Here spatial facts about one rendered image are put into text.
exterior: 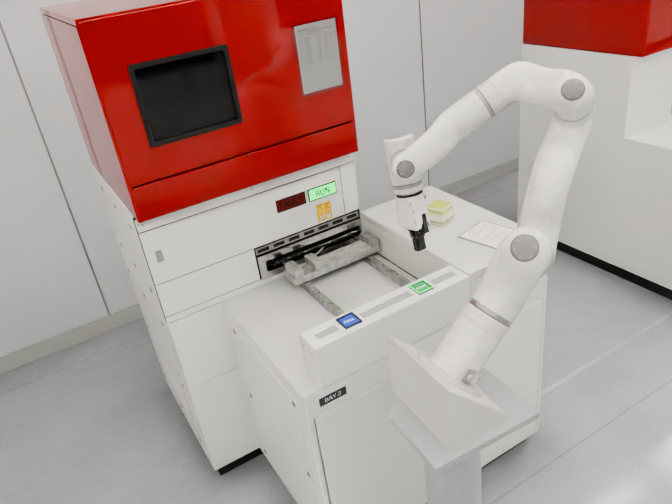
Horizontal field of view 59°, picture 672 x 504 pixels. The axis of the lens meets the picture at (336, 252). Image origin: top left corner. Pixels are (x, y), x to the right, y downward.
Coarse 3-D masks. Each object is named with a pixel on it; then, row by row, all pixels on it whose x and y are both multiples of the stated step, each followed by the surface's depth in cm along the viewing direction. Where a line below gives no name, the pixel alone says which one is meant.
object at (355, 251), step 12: (360, 240) 228; (336, 252) 223; (348, 252) 221; (360, 252) 221; (372, 252) 224; (300, 264) 218; (324, 264) 216; (336, 264) 217; (288, 276) 213; (312, 276) 213
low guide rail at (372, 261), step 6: (366, 258) 224; (372, 258) 221; (372, 264) 221; (378, 264) 217; (384, 264) 217; (378, 270) 219; (384, 270) 214; (390, 270) 212; (390, 276) 212; (396, 276) 208; (402, 276) 208; (396, 282) 210; (402, 282) 206; (408, 282) 204
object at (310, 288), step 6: (306, 282) 212; (306, 288) 212; (312, 288) 208; (312, 294) 209; (318, 294) 205; (324, 294) 204; (318, 300) 206; (324, 300) 201; (330, 300) 200; (324, 306) 203; (330, 306) 198; (336, 306) 197; (336, 312) 195; (342, 312) 193
